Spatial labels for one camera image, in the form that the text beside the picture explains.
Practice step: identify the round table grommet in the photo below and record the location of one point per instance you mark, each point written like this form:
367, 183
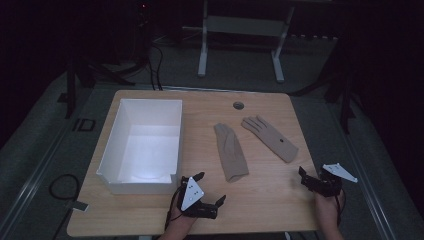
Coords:
238, 105

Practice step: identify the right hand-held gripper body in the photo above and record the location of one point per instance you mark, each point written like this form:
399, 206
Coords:
328, 185

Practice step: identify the black equipment stand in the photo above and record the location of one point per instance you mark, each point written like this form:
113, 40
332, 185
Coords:
83, 71

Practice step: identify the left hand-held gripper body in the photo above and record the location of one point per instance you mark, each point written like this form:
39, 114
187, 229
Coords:
192, 195

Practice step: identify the white metal stand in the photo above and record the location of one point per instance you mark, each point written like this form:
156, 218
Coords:
243, 26

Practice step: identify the person's right hand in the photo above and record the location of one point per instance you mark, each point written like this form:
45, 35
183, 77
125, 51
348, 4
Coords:
328, 210

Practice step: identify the white box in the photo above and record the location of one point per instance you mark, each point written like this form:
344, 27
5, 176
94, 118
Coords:
146, 150

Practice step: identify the person's left hand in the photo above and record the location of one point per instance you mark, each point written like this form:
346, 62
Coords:
180, 225

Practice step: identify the beige glove with dark dot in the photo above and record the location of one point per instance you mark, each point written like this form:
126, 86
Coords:
271, 137

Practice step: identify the plain beige glove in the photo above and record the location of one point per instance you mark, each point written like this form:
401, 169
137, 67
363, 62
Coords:
230, 153

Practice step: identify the black tripod stand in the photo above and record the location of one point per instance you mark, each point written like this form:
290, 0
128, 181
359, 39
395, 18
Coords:
336, 83

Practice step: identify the grey tape on floor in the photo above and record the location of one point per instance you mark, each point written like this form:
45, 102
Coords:
80, 206

